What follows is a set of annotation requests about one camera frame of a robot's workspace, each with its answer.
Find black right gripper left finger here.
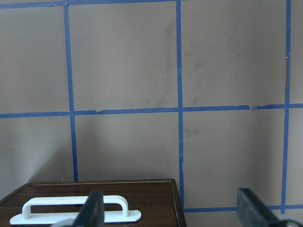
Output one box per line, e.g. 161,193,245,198
73,191,105,227

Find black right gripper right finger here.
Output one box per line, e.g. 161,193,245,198
237,188,284,227

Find white drawer handle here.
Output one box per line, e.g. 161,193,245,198
9,195,142,225

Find brown wooden drawer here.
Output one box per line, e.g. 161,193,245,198
0,179,187,227

